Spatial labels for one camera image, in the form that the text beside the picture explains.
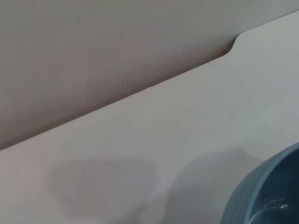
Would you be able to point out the blue bowl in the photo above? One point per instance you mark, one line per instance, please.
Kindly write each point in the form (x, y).
(257, 186)

